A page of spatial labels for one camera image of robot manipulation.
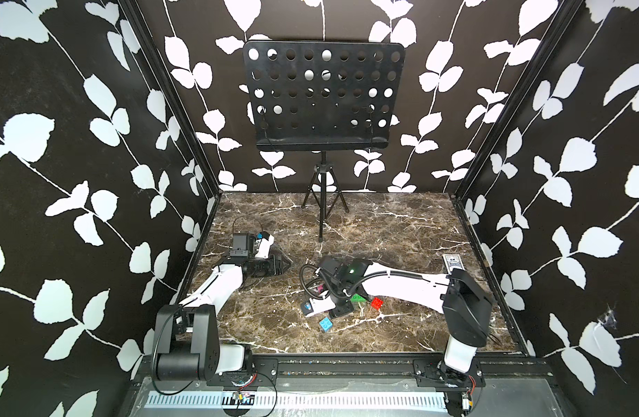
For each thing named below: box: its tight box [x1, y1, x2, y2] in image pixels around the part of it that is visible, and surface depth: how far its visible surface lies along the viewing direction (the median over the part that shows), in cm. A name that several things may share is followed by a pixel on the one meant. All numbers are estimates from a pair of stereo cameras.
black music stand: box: [243, 40, 406, 243], surface depth 66 cm
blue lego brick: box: [318, 317, 334, 333], surface depth 83 cm
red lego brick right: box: [370, 297, 385, 311], surface depth 89 cm
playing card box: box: [441, 253, 466, 275], surface depth 100 cm
